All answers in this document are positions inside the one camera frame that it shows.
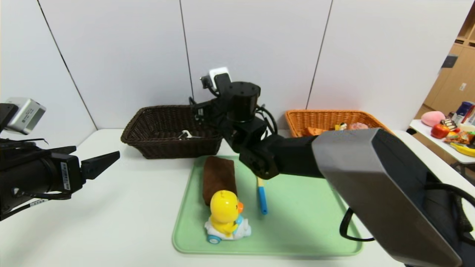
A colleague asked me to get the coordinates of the light green plastic tray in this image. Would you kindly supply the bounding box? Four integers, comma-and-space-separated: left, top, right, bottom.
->
171, 155, 363, 256

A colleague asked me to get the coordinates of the light wooden cabinet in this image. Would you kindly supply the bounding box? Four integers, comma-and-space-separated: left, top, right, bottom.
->
413, 2, 475, 119

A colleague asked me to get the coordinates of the colourful snack packet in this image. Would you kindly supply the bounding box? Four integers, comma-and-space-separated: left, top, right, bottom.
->
443, 131, 475, 145

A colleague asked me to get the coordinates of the brown towel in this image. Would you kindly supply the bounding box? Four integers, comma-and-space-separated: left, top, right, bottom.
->
203, 156, 238, 207

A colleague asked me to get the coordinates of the yellow toy banana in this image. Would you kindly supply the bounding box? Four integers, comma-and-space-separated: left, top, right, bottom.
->
449, 143, 475, 158

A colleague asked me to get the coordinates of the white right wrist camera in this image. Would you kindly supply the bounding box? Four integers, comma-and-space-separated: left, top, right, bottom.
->
200, 67, 233, 92

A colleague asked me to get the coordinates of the white side table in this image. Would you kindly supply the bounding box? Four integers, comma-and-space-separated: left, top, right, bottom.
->
408, 119, 475, 165

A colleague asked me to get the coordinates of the dark brown wicker basket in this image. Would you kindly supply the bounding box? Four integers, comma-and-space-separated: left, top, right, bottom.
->
121, 105, 224, 160

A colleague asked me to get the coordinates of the orange wicker basket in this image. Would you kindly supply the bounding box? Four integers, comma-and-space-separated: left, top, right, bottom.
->
284, 109, 394, 138

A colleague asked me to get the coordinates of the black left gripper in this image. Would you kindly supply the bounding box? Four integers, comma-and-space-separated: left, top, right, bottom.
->
0, 146, 121, 210

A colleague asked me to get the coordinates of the toy waffle slice with cream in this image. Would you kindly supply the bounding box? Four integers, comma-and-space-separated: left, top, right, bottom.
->
305, 122, 347, 137

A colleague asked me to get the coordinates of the pink round plush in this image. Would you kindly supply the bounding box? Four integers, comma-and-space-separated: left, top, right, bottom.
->
420, 111, 445, 128

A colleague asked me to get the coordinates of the yellow spoon with blue handle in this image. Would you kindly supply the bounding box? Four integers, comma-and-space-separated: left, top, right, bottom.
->
256, 177, 268, 215

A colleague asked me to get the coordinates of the white peeler with grey handle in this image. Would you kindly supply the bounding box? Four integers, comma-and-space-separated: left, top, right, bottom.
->
177, 130, 203, 140

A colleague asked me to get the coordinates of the yellow duck toy car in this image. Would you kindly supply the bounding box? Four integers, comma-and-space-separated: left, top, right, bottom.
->
204, 190, 252, 244

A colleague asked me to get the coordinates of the black cable loop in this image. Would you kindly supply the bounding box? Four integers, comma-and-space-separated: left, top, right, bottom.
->
339, 207, 376, 242

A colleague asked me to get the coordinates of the red toy apple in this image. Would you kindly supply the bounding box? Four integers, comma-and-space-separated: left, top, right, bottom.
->
430, 124, 450, 140

